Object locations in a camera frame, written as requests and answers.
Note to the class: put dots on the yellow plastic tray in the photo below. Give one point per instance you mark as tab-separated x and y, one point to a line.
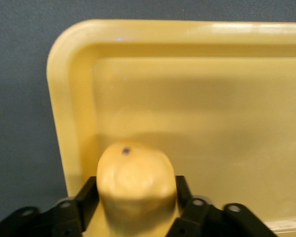
187	103

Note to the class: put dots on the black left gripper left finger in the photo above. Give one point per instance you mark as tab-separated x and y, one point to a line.
71	212

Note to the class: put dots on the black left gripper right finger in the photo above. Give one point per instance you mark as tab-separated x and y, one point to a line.
195	212

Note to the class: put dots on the yellow potato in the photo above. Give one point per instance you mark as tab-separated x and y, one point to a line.
135	187

